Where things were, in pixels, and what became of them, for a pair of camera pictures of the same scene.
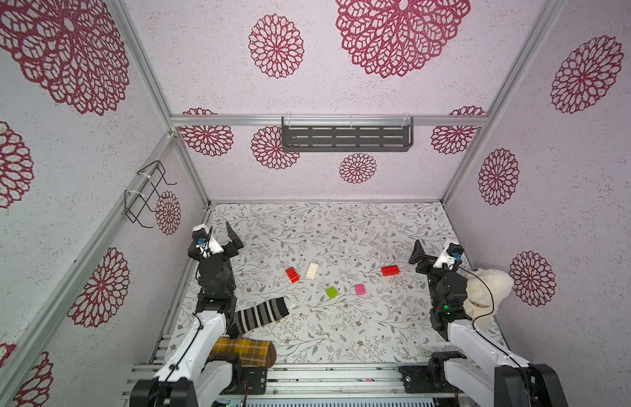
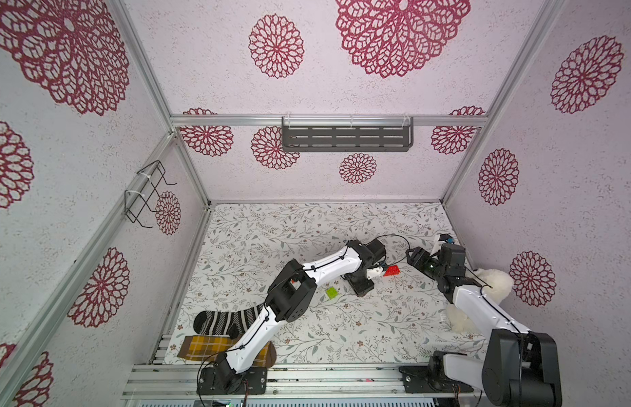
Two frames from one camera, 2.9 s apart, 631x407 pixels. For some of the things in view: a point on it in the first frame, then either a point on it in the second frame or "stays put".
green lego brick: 332,292 stays put
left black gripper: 237,243 to 363,290
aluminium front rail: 369,380 stays put
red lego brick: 390,270 stays put
